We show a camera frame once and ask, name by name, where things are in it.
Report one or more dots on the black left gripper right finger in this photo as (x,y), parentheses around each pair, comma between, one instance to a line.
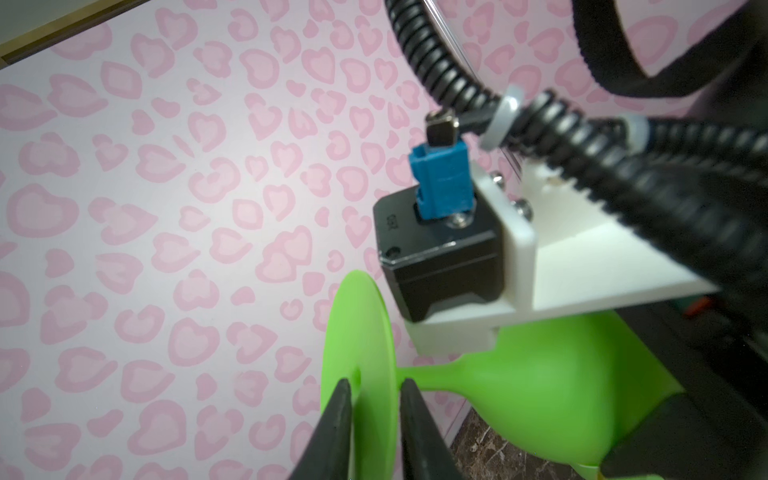
(425,455)

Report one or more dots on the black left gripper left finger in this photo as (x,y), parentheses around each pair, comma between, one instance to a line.
(328,452)

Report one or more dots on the green glass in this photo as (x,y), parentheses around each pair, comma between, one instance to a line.
(566,389)

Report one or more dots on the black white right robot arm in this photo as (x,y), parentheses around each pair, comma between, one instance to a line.
(716,344)

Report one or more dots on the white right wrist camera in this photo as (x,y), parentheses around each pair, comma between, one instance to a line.
(463,261)

